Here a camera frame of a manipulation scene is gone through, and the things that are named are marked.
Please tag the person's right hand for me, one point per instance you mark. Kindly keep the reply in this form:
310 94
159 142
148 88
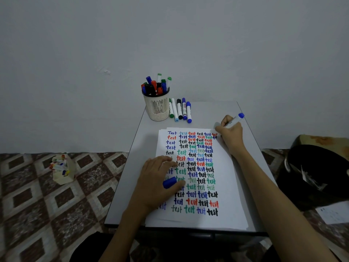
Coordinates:
233 139

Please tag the person's left hand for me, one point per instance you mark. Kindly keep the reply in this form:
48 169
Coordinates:
150 188

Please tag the blue marker cap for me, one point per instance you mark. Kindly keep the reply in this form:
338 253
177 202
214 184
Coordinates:
169 182

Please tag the blue marker with red label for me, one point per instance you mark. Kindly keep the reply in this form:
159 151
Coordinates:
184 109

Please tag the white paper with colored writing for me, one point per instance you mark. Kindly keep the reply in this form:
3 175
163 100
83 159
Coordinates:
231 204

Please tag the light blue capped white marker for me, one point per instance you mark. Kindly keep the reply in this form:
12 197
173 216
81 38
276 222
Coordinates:
174 109

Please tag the slim white marker green end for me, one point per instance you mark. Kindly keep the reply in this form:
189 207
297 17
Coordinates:
159 76
169 80

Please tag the white marker with red ends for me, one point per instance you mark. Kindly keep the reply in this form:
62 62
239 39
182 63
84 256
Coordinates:
160 90

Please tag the black capped script label marker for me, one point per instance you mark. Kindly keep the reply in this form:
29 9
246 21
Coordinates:
151 90

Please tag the black capped slim white marker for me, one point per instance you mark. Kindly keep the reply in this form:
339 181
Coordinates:
146 87

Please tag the person's right forearm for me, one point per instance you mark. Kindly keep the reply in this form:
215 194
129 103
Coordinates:
283 215

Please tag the person's left leg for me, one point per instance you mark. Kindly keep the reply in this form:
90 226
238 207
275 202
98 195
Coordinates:
87 251

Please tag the grey drawer cabinet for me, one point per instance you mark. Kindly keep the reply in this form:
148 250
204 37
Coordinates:
122 204

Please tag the beige mesh cup black rim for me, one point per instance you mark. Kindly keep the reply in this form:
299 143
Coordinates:
156 109

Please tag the small cream box of pens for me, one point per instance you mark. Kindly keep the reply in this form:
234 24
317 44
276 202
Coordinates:
64 180

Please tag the black plastic bucket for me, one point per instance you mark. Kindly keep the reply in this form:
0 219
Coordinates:
321 160

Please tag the yellow floral cushion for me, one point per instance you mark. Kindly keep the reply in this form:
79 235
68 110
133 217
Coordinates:
324 140

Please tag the white sheet with faint marks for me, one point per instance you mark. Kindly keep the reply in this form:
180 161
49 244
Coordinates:
334 212

